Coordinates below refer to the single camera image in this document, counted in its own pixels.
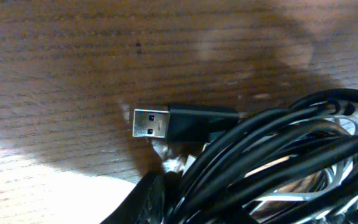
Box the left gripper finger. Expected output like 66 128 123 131
101 172 165 224

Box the black braided cable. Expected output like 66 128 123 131
132 88 358 224

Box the black and white cable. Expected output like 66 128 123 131
163 114 358 224

